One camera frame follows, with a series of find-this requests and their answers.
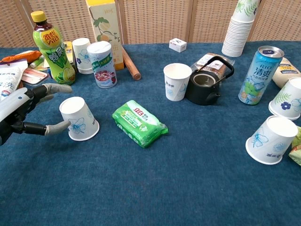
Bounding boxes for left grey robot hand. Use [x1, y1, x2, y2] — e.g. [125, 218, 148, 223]
[0, 83, 73, 146]

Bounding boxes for white cup light-blue flower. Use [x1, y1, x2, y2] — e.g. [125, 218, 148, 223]
[59, 96, 100, 142]

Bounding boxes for short paper cup stack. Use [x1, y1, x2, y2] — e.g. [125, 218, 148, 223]
[71, 37, 94, 75]

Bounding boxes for white cup grey logo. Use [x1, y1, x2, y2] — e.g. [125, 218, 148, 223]
[163, 63, 193, 102]

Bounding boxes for tall paper cup stack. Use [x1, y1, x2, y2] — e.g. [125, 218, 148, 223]
[221, 0, 261, 57]

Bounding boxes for white cup blue print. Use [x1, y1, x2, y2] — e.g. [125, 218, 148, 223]
[245, 115, 299, 165]

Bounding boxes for white cup dark-blue flower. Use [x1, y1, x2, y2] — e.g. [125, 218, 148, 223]
[268, 77, 301, 121]

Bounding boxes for white detergent bag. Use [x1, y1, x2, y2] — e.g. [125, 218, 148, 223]
[0, 58, 28, 102]

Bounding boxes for pink blister pack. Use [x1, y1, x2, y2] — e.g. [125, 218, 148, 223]
[21, 67, 49, 86]

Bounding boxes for green lip balm tube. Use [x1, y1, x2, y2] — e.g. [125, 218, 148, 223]
[30, 55, 45, 69]

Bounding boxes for orange and white pack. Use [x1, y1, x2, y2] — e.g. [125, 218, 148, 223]
[0, 50, 42, 65]

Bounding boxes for green tea bottle yellow cap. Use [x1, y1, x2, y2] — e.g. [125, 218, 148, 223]
[30, 10, 76, 87]

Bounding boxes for yellow razor package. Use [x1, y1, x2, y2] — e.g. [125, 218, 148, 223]
[63, 41, 76, 64]

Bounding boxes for porridge can white lid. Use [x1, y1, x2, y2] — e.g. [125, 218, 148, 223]
[87, 41, 118, 89]

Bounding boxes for green tissue pack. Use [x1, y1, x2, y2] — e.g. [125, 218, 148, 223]
[112, 99, 169, 149]

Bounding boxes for wooden rolling pin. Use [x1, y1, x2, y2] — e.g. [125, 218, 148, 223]
[121, 45, 142, 81]

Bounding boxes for tall yellow cream carton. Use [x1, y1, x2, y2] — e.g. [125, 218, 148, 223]
[85, 0, 125, 71]

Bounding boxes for blue table cloth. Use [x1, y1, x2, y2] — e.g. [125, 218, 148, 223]
[0, 40, 301, 226]

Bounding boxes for woven folding screen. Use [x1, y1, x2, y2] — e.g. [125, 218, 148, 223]
[0, 0, 301, 48]

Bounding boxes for small white box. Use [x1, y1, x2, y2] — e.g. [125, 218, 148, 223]
[168, 37, 188, 53]

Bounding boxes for black teapot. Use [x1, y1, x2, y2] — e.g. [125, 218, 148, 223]
[185, 56, 235, 106]

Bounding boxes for packaged brown bread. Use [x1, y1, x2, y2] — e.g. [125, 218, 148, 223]
[190, 52, 235, 76]

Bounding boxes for blue drink can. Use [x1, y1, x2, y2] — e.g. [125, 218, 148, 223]
[238, 45, 285, 105]

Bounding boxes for mayonnaise squeeze bottle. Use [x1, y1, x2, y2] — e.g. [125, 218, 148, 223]
[272, 57, 301, 89]

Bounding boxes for yellow-green snack bag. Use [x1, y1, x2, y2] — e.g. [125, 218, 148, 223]
[288, 126, 301, 167]

